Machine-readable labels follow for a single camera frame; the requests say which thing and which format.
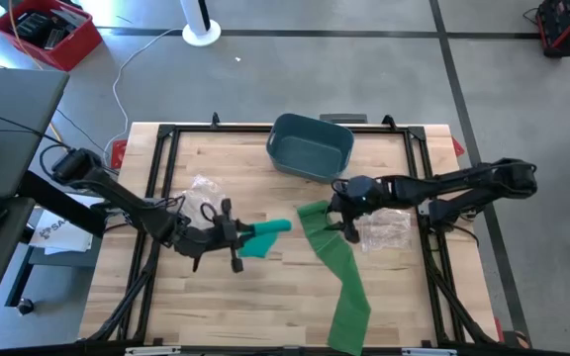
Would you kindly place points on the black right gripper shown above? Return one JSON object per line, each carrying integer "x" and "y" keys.
{"x": 359, "y": 195}

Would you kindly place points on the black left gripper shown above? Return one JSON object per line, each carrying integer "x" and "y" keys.
{"x": 211, "y": 237}

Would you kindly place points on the teal bandage roll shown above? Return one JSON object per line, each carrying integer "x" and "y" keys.
{"x": 272, "y": 227}

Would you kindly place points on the green bandage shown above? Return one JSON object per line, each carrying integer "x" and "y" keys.
{"x": 344, "y": 277}

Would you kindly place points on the clear plastic bag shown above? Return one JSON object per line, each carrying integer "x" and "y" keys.
{"x": 201, "y": 190}
{"x": 389, "y": 230}

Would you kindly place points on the dark teal plastic bin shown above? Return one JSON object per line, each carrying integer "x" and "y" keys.
{"x": 310, "y": 151}

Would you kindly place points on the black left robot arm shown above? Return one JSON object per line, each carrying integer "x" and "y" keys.
{"x": 117, "y": 195}

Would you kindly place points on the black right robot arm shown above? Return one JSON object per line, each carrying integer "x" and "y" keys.
{"x": 453, "y": 185}

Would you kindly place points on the white printed paper sheet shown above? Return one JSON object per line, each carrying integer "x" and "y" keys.
{"x": 62, "y": 232}

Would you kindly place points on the black support beam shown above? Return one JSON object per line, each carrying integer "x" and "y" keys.
{"x": 62, "y": 203}

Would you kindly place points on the white pole with round base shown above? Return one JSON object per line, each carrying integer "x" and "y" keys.
{"x": 198, "y": 22}

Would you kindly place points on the black castor wheel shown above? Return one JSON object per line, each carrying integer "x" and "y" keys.
{"x": 25, "y": 306}

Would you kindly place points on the red plastic crate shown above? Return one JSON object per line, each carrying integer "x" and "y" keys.
{"x": 74, "y": 47}

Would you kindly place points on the grey desk top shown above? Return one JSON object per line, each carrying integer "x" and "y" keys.
{"x": 13, "y": 128}

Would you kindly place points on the black battery pack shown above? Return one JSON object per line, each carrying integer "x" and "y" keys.
{"x": 32, "y": 27}

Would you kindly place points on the red and black case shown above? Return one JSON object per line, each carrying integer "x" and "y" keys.
{"x": 569, "y": 22}

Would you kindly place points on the black metal table frame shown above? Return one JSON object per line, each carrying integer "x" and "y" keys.
{"x": 216, "y": 128}

